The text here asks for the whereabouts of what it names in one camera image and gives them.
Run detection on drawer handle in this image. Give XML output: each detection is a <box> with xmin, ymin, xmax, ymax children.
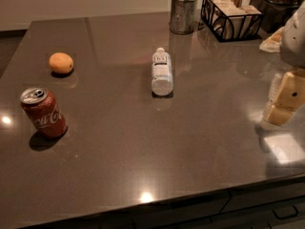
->
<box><xmin>273</xmin><ymin>205</ymin><xmax>299</xmax><ymax>220</ymax></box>

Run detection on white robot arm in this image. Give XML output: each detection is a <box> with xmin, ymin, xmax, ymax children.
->
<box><xmin>262</xmin><ymin>4</ymin><xmax>305</xmax><ymax>126</ymax></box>

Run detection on clear plastic water bottle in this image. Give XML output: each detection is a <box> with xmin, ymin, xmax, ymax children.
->
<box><xmin>152</xmin><ymin>48</ymin><xmax>173</xmax><ymax>96</ymax></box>

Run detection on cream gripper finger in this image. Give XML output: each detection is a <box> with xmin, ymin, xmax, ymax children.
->
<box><xmin>274</xmin><ymin>71</ymin><xmax>305</xmax><ymax>111</ymax></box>
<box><xmin>263</xmin><ymin>102</ymin><xmax>295</xmax><ymax>126</ymax></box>

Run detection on orange fruit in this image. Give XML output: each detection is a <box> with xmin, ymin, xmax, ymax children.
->
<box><xmin>49</xmin><ymin>52</ymin><xmax>73</xmax><ymax>74</ymax></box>

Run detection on red coca-cola can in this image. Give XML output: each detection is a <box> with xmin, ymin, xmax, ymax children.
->
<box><xmin>20</xmin><ymin>87</ymin><xmax>68</xmax><ymax>139</ymax></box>

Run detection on black wire napkin basket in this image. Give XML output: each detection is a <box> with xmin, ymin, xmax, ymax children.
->
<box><xmin>200</xmin><ymin>0</ymin><xmax>263</xmax><ymax>42</ymax></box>

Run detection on snack jar on stand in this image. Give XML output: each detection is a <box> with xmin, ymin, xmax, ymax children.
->
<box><xmin>250</xmin><ymin>0</ymin><xmax>304</xmax><ymax>32</ymax></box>

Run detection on metal cup with stirrers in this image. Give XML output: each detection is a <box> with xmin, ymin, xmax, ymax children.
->
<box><xmin>170</xmin><ymin>0</ymin><xmax>197</xmax><ymax>35</ymax></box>

